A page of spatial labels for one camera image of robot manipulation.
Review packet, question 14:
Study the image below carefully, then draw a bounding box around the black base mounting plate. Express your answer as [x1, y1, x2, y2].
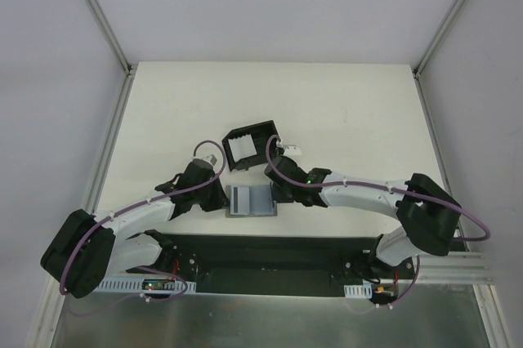
[124, 230, 417, 297]

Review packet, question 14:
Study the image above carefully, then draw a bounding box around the right white cable duct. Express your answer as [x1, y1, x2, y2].
[343, 282, 373, 300]

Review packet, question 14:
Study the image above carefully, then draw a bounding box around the aluminium frame post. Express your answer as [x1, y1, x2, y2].
[412, 0, 495, 78]
[63, 0, 138, 75]

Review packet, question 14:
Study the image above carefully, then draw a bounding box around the white magnetic stripe card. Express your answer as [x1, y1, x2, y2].
[230, 186, 251, 216]

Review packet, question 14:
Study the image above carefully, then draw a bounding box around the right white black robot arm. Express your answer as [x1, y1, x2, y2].
[264, 165, 462, 279]

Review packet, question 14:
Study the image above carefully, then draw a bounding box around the purple cable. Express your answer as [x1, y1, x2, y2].
[59, 141, 228, 304]
[266, 135, 490, 311]

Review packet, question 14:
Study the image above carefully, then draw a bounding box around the left white cable duct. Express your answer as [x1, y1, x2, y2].
[94, 277, 197, 295]

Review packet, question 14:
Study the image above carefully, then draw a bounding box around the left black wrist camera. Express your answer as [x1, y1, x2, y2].
[177, 158, 215, 190]

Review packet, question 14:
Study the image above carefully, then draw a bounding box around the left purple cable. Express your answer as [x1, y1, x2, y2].
[59, 141, 228, 304]

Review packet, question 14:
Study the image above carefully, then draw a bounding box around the left aluminium frame post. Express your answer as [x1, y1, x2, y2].
[63, 0, 138, 75]

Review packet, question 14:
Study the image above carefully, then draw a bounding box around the right aluminium frame post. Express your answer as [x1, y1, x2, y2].
[412, 0, 495, 78]

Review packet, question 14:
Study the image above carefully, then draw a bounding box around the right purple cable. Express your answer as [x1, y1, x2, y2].
[266, 135, 490, 311]

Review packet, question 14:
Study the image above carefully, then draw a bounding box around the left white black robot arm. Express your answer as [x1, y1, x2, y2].
[40, 174, 229, 298]

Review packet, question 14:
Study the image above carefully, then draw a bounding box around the white card stack in box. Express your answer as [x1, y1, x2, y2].
[227, 134, 257, 162]

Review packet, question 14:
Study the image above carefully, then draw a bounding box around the white cable duct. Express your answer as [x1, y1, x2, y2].
[343, 282, 373, 300]
[94, 277, 197, 295]

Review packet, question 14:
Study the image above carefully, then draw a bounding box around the black plastic card box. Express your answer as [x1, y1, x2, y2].
[221, 120, 279, 172]

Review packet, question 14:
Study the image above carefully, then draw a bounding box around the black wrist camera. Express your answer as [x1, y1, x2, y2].
[264, 156, 307, 185]
[177, 158, 215, 190]

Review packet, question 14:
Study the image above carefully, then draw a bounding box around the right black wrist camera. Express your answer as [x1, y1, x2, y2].
[264, 156, 307, 185]

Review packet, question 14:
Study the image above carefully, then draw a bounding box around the grey leather card holder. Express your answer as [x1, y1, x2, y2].
[226, 185, 278, 218]

